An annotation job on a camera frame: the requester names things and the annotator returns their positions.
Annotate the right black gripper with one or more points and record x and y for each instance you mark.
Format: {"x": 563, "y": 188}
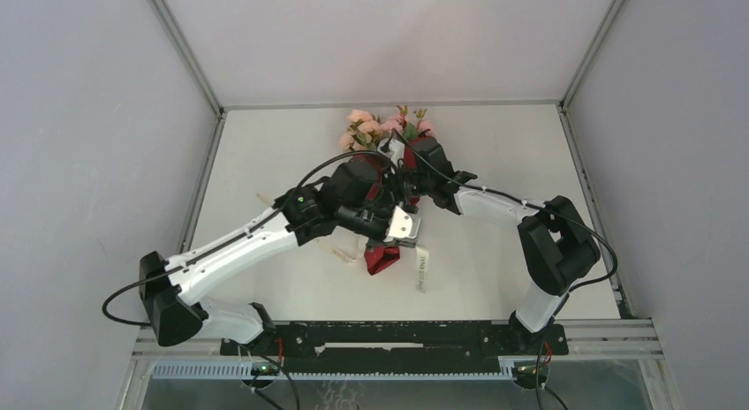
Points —
{"x": 400, "y": 170}

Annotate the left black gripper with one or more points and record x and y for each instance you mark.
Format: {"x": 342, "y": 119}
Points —
{"x": 389, "y": 208}

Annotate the pink flower stem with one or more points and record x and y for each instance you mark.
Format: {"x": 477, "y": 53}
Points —
{"x": 366, "y": 126}
{"x": 423, "y": 126}
{"x": 348, "y": 142}
{"x": 401, "y": 124}

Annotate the cream ribbon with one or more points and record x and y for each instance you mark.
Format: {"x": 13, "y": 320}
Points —
{"x": 421, "y": 270}

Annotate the red wrapping paper sheet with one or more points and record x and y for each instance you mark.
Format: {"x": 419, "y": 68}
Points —
{"x": 393, "y": 194}

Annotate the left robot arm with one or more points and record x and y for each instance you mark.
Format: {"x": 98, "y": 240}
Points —
{"x": 171, "y": 289}

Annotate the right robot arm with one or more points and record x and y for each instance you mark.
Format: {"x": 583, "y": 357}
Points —
{"x": 558, "y": 248}

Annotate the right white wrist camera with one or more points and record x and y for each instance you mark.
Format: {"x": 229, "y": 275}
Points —
{"x": 394, "y": 149}

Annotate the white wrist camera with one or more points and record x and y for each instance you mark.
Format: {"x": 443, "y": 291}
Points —
{"x": 394, "y": 149}
{"x": 404, "y": 227}

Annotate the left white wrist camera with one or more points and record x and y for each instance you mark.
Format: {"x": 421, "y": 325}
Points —
{"x": 404, "y": 227}

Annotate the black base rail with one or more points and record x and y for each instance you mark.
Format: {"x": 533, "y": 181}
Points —
{"x": 399, "y": 348}

